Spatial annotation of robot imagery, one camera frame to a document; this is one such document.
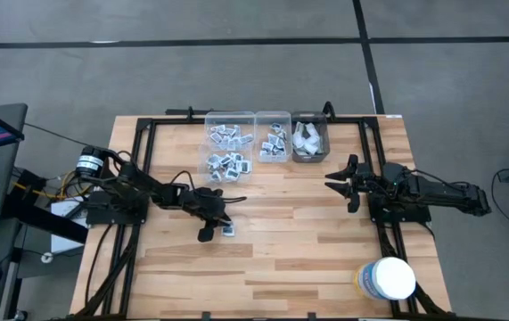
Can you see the long white bandage wrapper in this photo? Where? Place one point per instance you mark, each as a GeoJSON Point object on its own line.
{"type": "Point", "coordinates": [301, 142]}
{"type": "Point", "coordinates": [311, 131]}
{"type": "Point", "coordinates": [312, 146]}

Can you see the small clear plastic bin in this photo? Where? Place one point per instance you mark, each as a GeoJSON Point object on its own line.
{"type": "Point", "coordinates": [258, 134]}

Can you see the jar with white lid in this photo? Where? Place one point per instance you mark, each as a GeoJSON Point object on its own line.
{"type": "Point", "coordinates": [392, 276]}

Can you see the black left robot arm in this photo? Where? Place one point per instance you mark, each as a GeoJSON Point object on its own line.
{"type": "Point", "coordinates": [138, 183]}

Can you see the grey plastic bin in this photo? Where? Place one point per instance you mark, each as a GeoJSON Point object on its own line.
{"type": "Point", "coordinates": [309, 158]}

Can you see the large clear plastic bin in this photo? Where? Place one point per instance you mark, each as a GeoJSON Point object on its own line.
{"type": "Point", "coordinates": [205, 151]}

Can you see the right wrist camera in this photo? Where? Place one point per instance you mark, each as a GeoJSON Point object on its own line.
{"type": "Point", "coordinates": [392, 171]}

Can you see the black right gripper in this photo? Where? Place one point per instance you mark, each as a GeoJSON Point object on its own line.
{"type": "Point", "coordinates": [367, 183]}

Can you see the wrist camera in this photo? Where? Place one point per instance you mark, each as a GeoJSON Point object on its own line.
{"type": "Point", "coordinates": [392, 171]}
{"type": "Point", "coordinates": [176, 191]}

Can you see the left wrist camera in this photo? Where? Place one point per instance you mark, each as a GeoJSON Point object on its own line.
{"type": "Point", "coordinates": [176, 191]}

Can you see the white tape roll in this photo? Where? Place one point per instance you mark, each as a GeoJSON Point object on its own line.
{"type": "Point", "coordinates": [43, 257]}

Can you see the white paper sheet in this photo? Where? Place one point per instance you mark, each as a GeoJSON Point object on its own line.
{"type": "Point", "coordinates": [64, 241]}

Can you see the white packet with blue print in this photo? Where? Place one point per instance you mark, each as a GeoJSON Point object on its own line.
{"type": "Point", "coordinates": [275, 127]}

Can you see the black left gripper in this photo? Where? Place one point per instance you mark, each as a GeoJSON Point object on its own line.
{"type": "Point", "coordinates": [207, 205]}

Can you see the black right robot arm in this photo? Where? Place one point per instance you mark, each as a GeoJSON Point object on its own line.
{"type": "Point", "coordinates": [437, 189]}

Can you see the black support beam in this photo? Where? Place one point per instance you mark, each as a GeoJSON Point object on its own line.
{"type": "Point", "coordinates": [44, 220]}

